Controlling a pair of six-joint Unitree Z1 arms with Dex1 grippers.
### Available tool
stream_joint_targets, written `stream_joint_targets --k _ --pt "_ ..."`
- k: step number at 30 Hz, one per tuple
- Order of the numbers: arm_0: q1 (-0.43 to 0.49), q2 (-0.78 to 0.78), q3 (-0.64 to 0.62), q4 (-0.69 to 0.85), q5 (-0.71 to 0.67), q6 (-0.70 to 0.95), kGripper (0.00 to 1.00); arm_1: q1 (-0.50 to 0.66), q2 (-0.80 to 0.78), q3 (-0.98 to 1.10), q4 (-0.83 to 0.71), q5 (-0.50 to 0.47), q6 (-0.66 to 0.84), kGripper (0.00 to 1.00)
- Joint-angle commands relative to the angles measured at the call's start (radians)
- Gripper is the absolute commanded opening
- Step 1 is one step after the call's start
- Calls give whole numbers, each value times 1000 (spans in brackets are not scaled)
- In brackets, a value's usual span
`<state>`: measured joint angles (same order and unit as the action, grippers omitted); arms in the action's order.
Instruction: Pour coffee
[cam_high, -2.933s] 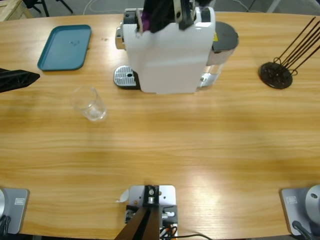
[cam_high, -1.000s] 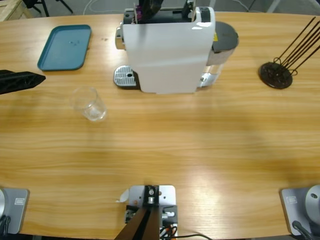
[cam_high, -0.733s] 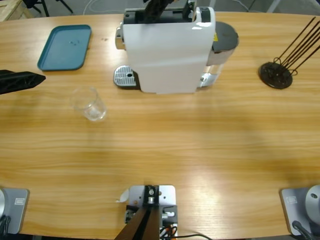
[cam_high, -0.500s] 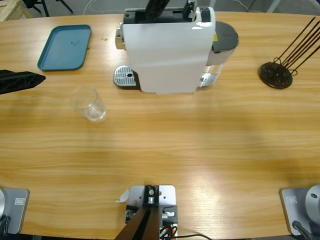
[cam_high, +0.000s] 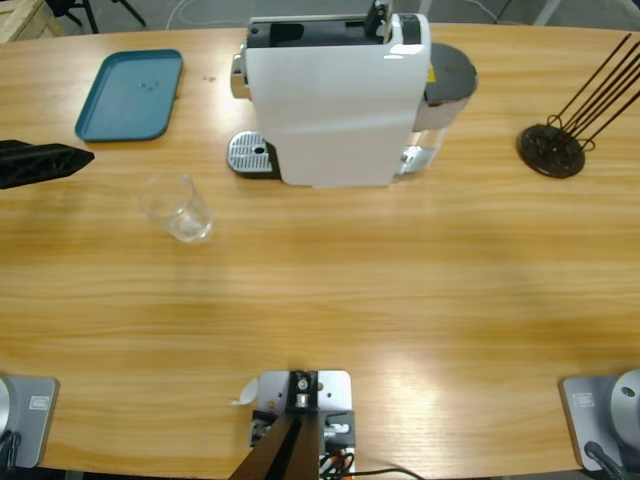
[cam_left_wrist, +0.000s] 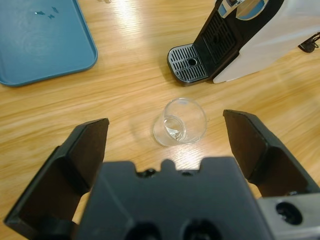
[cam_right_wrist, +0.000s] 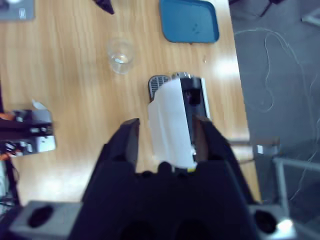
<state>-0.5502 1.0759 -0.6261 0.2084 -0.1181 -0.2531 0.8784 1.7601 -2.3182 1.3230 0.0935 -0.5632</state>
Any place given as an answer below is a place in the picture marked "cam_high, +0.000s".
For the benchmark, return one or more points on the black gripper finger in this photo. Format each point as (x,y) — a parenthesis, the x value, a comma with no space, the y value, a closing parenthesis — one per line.
(40,164)

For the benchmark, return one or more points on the clear glass cup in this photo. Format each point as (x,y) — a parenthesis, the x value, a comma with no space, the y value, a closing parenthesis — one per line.
(182,227)

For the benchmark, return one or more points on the white capsule coffee machine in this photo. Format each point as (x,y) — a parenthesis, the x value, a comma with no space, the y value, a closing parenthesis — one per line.
(325,110)

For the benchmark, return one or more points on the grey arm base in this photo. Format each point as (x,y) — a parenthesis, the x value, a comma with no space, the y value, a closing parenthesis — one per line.
(32,415)
(590,415)

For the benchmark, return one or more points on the teal plastic tray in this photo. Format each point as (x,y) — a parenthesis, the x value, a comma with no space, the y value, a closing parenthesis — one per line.
(130,100)

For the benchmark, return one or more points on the light wooden crate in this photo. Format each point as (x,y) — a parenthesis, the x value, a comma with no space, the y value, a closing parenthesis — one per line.
(25,20)

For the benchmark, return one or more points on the black tripod legs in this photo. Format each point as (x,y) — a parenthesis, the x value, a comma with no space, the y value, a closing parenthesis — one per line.
(65,6)

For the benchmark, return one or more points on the silver drip tray grille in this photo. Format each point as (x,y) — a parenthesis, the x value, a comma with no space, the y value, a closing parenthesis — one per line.
(247,152)

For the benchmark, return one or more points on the white paper tag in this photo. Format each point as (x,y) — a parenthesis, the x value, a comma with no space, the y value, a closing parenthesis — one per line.
(247,392)

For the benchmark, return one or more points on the clear water tank dark lid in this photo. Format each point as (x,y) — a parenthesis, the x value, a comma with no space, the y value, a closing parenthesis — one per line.
(450,70)

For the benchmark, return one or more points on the black capsule holder with rods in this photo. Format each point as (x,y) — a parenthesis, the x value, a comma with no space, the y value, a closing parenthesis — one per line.
(540,150)

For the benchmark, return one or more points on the grey metal leg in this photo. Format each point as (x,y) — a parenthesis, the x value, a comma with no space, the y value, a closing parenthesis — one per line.
(547,11)

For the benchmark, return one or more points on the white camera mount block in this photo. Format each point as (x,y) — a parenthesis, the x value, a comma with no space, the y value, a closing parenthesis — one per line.
(335,387)

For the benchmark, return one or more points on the dark camera post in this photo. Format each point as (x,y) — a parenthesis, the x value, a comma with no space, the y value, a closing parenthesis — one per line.
(290,450)

